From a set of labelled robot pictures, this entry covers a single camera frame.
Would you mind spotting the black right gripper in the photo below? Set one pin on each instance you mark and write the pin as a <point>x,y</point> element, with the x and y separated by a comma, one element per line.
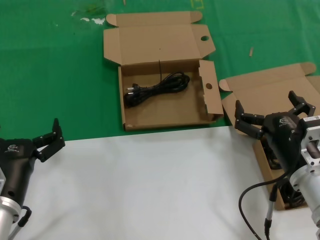
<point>285,136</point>

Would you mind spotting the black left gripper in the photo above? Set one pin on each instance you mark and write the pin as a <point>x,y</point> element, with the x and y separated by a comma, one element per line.
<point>15,162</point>

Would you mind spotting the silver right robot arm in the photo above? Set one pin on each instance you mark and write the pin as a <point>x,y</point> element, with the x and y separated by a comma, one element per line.
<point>310,182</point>

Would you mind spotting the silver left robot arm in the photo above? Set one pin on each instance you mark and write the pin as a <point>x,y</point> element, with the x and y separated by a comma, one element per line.
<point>7,216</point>

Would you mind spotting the open brown cardboard box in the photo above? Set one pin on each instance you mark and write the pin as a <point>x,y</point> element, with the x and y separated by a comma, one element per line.
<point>262,85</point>

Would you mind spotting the cardboard box with round holes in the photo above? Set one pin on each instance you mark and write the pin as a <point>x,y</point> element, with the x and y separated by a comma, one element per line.
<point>162,115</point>

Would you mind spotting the green table cloth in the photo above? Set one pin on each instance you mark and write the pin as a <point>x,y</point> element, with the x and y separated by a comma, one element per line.
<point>50,75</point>

